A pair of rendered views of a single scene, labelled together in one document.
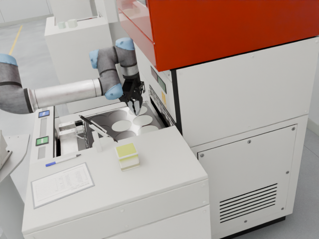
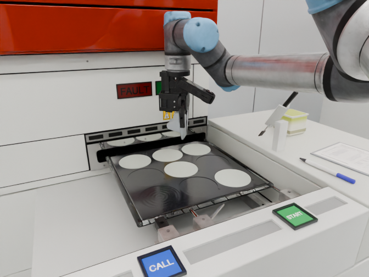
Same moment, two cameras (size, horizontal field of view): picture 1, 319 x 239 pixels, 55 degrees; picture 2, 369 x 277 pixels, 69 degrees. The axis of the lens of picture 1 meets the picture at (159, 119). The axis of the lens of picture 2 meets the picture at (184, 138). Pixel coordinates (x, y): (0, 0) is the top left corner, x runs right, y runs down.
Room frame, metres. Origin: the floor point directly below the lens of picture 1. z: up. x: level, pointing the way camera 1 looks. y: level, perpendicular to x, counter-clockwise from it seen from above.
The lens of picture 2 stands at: (1.43, 0.88, 1.27)
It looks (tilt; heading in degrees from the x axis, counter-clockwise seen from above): 22 degrees down; 257
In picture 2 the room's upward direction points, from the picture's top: straight up
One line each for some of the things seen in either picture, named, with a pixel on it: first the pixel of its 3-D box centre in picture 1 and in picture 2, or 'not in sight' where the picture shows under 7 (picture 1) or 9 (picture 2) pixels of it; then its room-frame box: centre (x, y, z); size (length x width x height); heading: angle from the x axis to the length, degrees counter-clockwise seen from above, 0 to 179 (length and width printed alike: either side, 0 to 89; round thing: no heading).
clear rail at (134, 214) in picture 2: (115, 109); (119, 184); (1.45, 0.23, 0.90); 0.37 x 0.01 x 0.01; 102
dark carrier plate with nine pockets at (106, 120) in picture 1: (121, 125); (180, 169); (1.27, 0.19, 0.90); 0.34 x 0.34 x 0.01; 12
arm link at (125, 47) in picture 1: (125, 51); (178, 33); (1.26, 0.10, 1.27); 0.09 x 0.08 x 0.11; 104
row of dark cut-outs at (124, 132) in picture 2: (160, 103); (151, 128); (1.34, -0.02, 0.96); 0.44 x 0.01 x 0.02; 12
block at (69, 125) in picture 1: (67, 125); (173, 244); (1.35, 0.48, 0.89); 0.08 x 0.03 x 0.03; 102
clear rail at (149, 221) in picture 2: (85, 135); (212, 202); (1.24, 0.37, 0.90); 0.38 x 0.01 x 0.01; 12
